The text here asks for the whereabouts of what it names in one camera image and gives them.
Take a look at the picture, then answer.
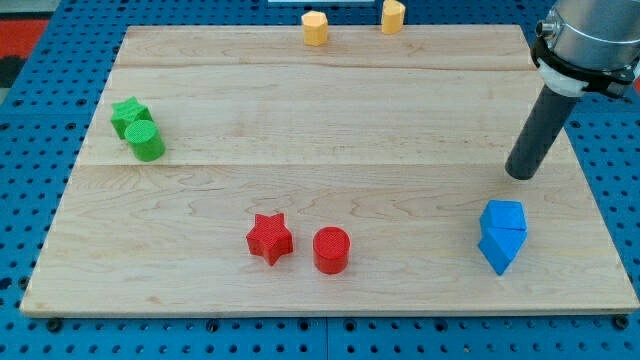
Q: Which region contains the green star block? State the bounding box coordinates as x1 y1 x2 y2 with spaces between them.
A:
110 97 152 140

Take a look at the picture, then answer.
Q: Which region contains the green cylinder block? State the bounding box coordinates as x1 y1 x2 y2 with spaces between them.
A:
124 120 165 162

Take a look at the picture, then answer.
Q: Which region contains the yellow heart block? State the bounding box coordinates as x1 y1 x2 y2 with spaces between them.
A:
381 0 406 35

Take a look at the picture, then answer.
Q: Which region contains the yellow hexagon block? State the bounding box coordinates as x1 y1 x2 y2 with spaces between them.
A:
301 10 329 46

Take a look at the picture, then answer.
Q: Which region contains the red cylinder block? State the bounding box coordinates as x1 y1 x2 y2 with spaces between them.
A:
313 227 351 275

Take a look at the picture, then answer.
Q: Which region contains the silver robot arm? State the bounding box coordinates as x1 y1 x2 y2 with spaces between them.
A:
531 0 639 98

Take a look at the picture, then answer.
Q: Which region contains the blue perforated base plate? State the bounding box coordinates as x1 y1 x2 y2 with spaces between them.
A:
1 0 639 359

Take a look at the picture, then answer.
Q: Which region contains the red star block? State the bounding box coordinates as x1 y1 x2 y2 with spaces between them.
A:
246 213 294 266

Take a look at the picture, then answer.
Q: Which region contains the light wooden board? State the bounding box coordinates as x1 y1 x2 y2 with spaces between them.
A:
21 25 639 318

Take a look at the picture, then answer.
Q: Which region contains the blue pentagon block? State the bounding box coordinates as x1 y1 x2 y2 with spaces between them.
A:
478 227 528 276

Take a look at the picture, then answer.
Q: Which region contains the blue cube block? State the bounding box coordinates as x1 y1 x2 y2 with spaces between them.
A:
479 200 528 233

